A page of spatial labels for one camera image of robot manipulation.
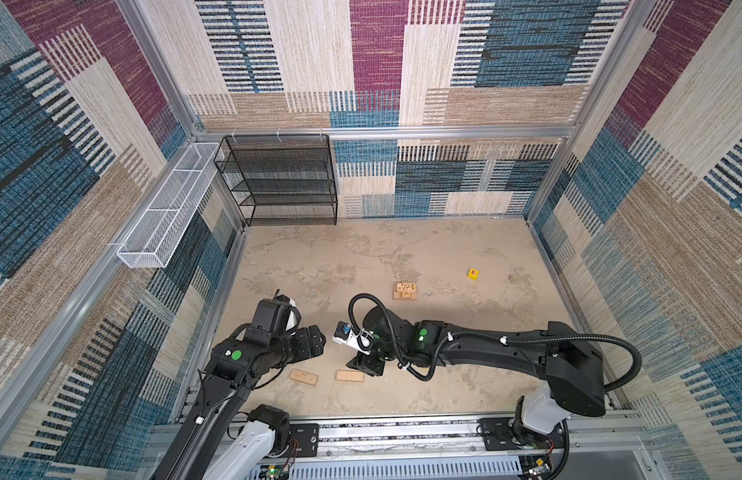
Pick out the printed wood block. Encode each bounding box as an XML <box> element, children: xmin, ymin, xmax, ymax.
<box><xmin>289</xmin><ymin>369</ymin><xmax>319</xmax><ymax>386</ymax></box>

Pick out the cow picture wood block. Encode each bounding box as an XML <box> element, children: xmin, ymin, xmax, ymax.
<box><xmin>394</xmin><ymin>282</ymin><xmax>417</xmax><ymax>297</ymax></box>

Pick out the plain wood block front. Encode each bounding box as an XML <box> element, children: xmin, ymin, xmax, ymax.
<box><xmin>335</xmin><ymin>370</ymin><xmax>365</xmax><ymax>383</ymax></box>

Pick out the plain wood block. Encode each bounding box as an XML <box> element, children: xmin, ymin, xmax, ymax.
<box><xmin>393</xmin><ymin>291</ymin><xmax>417</xmax><ymax>300</ymax></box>
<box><xmin>335</xmin><ymin>370</ymin><xmax>365</xmax><ymax>383</ymax></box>

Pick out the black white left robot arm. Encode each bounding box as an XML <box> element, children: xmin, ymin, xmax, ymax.
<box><xmin>152</xmin><ymin>295</ymin><xmax>326</xmax><ymax>479</ymax></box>

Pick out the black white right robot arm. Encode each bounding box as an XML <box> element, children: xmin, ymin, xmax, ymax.
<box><xmin>334</xmin><ymin>307</ymin><xmax>606</xmax><ymax>445</ymax></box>

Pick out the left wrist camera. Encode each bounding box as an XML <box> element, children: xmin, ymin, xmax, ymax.
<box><xmin>274</xmin><ymin>290</ymin><xmax>302</xmax><ymax>335</ymax></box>

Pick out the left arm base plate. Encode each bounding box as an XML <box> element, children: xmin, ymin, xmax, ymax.
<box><xmin>281</xmin><ymin>423</ymin><xmax>320</xmax><ymax>459</ymax></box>

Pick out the aluminium mounting rail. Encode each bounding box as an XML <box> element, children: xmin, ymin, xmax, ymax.
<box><xmin>148</xmin><ymin>409</ymin><xmax>654</xmax><ymax>480</ymax></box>

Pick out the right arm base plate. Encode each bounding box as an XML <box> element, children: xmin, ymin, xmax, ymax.
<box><xmin>475</xmin><ymin>416</ymin><xmax>568</xmax><ymax>452</ymax></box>

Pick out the black wire mesh shelf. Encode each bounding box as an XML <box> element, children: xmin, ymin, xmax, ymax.
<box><xmin>216</xmin><ymin>134</ymin><xmax>338</xmax><ymax>227</ymax></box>

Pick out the white wire mesh basket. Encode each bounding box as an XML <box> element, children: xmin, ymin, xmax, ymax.
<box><xmin>117</xmin><ymin>142</ymin><xmax>220</xmax><ymax>269</ymax></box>

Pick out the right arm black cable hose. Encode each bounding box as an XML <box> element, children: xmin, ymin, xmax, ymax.
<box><xmin>348</xmin><ymin>292</ymin><xmax>643</xmax><ymax>480</ymax></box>

